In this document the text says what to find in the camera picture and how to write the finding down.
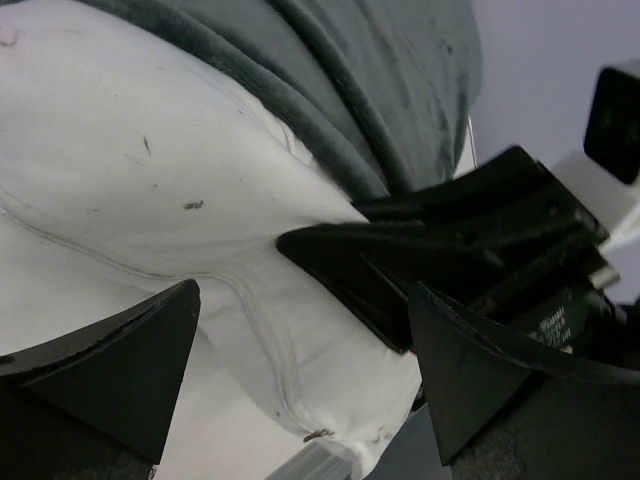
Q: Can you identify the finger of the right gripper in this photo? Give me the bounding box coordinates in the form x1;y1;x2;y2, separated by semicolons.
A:
276;221;587;352

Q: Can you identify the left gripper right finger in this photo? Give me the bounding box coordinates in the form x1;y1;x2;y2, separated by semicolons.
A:
409;284;639;465

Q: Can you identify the zebra and green pillowcase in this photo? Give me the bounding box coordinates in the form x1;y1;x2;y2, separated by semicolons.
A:
98;0;482;200

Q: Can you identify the white pillow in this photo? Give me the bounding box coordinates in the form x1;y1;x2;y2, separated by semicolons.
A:
1;1;420;479

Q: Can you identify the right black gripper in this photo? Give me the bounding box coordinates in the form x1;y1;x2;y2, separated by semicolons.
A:
355;145;639;370

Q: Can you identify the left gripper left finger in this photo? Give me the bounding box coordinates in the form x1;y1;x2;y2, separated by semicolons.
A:
1;280;201;465

